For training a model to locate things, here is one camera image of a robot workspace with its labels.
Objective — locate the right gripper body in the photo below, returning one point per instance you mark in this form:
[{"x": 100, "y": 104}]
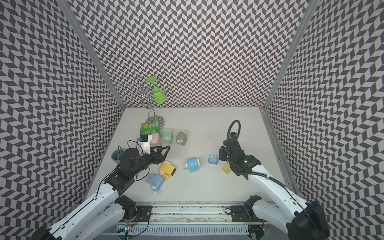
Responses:
[{"x": 224, "y": 156}]

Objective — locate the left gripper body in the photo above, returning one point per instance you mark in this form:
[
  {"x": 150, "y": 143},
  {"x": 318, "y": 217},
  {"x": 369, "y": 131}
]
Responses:
[{"x": 153, "y": 159}]

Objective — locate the yellow pencil sharpener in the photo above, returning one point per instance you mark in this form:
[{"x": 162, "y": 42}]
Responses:
[{"x": 167, "y": 170}]

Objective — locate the pink pencil sharpener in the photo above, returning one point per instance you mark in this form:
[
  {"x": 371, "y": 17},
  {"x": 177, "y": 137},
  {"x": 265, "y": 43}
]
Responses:
[{"x": 156, "y": 140}]

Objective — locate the yellow transparent tray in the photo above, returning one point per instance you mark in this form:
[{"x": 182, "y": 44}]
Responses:
[{"x": 227, "y": 169}]

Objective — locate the blue transparent tray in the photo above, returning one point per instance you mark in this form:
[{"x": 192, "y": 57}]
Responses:
[{"x": 213, "y": 159}]

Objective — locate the mint green pencil sharpener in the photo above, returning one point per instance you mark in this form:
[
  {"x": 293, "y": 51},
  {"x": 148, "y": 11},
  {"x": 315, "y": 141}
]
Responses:
[{"x": 168, "y": 136}]

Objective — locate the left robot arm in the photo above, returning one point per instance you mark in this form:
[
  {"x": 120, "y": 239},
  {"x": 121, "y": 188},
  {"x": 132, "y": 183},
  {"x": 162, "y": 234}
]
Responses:
[{"x": 108, "y": 204}]

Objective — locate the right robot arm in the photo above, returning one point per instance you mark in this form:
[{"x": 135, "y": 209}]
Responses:
[{"x": 298, "y": 218}]

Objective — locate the light blue pencil sharpener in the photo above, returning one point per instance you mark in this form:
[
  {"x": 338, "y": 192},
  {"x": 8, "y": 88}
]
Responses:
[{"x": 155, "y": 181}]

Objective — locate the green snack packet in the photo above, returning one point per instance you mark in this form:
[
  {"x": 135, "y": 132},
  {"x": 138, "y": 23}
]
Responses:
[{"x": 150, "y": 128}]

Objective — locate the teal ceramic cup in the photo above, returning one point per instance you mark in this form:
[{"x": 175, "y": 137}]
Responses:
[{"x": 115, "y": 156}]

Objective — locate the green plastic cup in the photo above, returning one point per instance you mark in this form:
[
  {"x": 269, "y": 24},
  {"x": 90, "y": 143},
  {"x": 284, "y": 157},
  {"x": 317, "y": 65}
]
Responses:
[{"x": 158, "y": 94}]

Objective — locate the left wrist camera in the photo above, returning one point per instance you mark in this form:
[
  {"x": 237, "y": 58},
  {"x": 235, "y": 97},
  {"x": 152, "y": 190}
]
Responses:
[{"x": 145, "y": 143}]

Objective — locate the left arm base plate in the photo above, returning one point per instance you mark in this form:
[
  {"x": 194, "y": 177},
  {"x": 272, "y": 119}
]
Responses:
[{"x": 144, "y": 213}]

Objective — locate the aluminium front rail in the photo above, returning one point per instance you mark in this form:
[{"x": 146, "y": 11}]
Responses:
[{"x": 194, "y": 213}]

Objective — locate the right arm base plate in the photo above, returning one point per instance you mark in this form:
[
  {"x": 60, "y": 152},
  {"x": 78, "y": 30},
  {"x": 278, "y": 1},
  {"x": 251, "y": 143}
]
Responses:
[{"x": 241, "y": 214}]

